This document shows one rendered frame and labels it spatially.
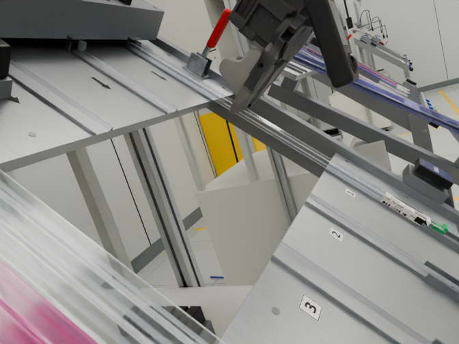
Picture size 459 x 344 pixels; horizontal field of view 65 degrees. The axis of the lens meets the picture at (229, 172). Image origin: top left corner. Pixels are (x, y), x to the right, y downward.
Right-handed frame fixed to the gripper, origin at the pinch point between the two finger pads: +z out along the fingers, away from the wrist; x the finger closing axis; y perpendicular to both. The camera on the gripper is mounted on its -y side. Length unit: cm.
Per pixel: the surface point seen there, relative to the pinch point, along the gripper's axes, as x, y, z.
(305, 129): -7.9, -8.0, -0.9
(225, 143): -272, 55, 147
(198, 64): -5.0, 10.9, 1.3
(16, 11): 19.1, 20.2, 0.5
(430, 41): -749, -49, -46
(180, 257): -9.8, -5.6, 38.5
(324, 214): 12.3, -15.8, -1.7
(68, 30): 12.1, 19.9, 2.1
